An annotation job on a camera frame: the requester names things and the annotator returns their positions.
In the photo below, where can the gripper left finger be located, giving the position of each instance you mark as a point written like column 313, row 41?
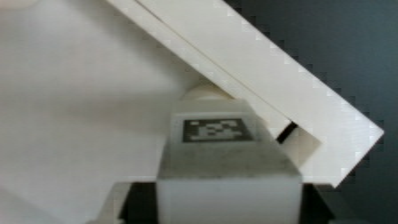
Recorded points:
column 109, row 216

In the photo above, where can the white leg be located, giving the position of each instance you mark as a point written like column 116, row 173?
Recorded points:
column 228, row 181

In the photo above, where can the white square tabletop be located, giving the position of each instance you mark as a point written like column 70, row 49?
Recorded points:
column 102, row 60

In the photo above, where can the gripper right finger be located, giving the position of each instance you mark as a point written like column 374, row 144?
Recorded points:
column 344, row 214

